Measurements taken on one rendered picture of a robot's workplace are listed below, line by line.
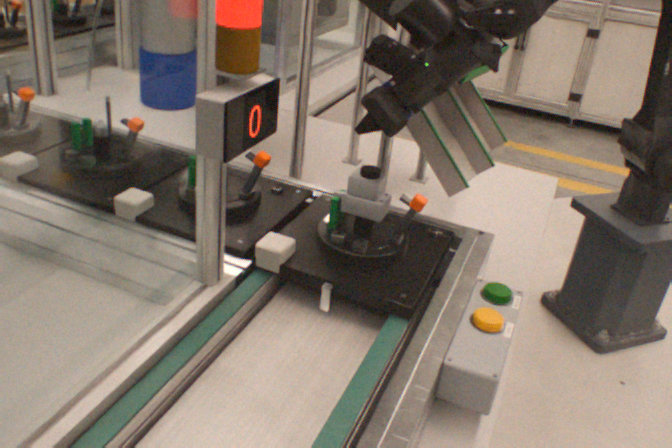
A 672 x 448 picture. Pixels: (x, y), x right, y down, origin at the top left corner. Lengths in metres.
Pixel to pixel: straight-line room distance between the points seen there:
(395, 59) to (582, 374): 0.53
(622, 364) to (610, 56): 4.00
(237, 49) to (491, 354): 0.47
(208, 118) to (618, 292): 0.66
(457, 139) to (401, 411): 0.64
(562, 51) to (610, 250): 3.98
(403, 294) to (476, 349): 0.12
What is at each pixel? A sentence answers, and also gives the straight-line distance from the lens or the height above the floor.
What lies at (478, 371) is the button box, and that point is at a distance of 0.79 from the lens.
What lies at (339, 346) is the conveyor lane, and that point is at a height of 0.92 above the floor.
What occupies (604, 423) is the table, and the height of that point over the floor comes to 0.86.
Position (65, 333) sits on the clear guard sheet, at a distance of 0.67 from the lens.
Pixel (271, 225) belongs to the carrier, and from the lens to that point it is 0.99.
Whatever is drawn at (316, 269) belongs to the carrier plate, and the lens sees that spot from 0.89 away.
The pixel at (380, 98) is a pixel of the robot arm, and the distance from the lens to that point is 0.78.
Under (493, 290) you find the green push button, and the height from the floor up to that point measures 0.97.
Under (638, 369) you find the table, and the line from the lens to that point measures 1.07.
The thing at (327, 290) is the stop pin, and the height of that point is 0.96.
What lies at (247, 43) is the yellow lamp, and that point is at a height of 1.29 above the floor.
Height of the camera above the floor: 1.46
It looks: 27 degrees down
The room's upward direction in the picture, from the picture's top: 7 degrees clockwise
